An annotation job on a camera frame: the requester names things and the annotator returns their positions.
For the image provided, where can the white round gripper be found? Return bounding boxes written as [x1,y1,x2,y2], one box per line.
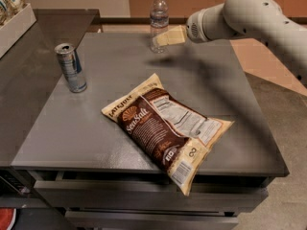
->
[153,9,210,47]

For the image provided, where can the clear plastic water bottle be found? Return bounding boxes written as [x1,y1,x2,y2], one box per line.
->
[150,0,169,53]

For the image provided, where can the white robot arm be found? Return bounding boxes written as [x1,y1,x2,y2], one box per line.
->
[153,0,307,85]

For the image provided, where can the brown cream chip bag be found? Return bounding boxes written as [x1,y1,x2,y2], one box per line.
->
[102,74,232,196]

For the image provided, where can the silver blue energy drink can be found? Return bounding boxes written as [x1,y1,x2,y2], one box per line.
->
[55,43,87,93]

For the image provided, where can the white box of snacks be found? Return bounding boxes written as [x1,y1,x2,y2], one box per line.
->
[0,4,36,58]

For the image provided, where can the snack packets in box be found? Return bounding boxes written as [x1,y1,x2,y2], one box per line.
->
[0,0,26,25]

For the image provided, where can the grey upper drawer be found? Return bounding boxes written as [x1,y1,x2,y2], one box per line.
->
[35,180,268,213]

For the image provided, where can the grey drawer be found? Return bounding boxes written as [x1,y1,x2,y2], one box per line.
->
[65,211,238,230]
[35,180,268,213]

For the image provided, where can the grey lower drawer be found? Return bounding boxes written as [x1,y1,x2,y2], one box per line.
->
[65,211,238,230]

